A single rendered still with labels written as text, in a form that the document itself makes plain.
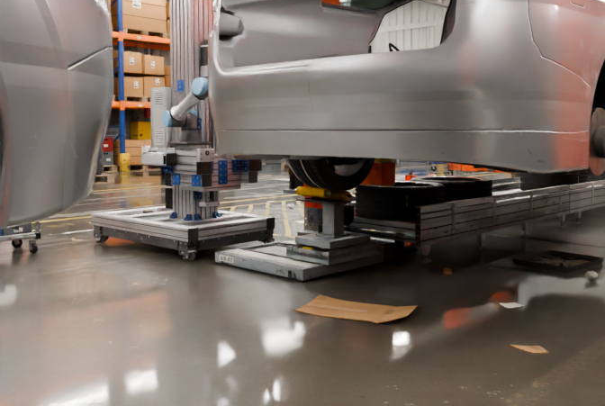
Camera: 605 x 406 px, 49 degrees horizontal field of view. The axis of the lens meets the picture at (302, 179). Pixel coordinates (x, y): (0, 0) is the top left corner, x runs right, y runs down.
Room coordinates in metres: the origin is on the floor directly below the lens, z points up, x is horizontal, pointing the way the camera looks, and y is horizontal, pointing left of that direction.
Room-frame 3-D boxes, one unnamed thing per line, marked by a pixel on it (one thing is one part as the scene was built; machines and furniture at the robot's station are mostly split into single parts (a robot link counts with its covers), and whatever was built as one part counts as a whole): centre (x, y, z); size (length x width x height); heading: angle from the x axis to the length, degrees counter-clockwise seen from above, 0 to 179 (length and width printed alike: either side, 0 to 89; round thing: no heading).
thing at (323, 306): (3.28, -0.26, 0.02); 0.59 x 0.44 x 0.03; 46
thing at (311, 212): (4.70, -0.23, 0.26); 0.42 x 0.18 x 0.35; 46
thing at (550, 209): (5.65, -1.34, 0.14); 2.47 x 0.85 x 0.27; 136
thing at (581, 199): (6.90, -2.54, 0.19); 1.00 x 0.86 x 0.39; 136
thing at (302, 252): (4.29, -0.20, 0.13); 0.50 x 0.36 x 0.10; 136
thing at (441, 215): (5.36, -1.63, 0.28); 2.47 x 0.06 x 0.22; 136
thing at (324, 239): (4.29, -0.20, 0.32); 0.40 x 0.30 x 0.28; 136
